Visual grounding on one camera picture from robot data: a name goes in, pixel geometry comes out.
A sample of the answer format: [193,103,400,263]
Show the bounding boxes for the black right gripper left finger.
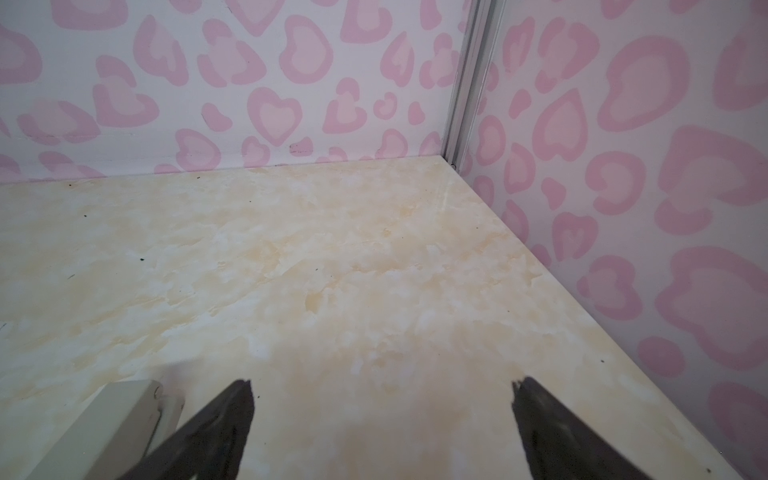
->
[122,379,255,480]

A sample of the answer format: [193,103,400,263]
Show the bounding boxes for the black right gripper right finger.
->
[511,376,650,480]

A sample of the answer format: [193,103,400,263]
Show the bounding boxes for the white box corner object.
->
[28,380,185,480]

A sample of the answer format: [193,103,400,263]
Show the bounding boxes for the aluminium corner frame post right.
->
[441,0,507,171]

